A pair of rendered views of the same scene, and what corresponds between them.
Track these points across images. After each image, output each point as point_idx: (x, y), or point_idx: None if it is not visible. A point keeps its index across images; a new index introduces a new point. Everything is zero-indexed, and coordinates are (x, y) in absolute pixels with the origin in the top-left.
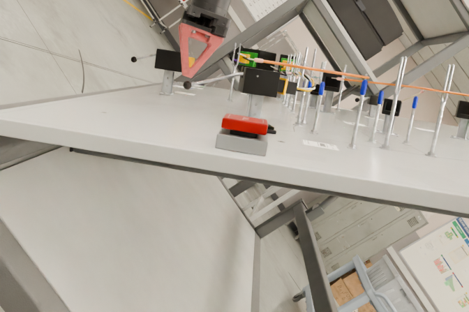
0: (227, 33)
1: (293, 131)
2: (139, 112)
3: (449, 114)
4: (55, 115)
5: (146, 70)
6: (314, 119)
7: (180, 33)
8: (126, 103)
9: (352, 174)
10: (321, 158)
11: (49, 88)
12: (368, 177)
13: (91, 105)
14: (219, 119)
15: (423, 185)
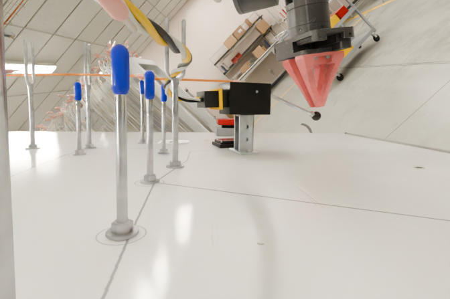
0: (276, 57)
1: (191, 151)
2: (335, 144)
3: None
4: (333, 136)
5: None
6: (15, 258)
7: (326, 64)
8: (396, 152)
9: None
10: (183, 136)
11: None
12: (166, 132)
13: (372, 144)
14: (283, 152)
15: (139, 132)
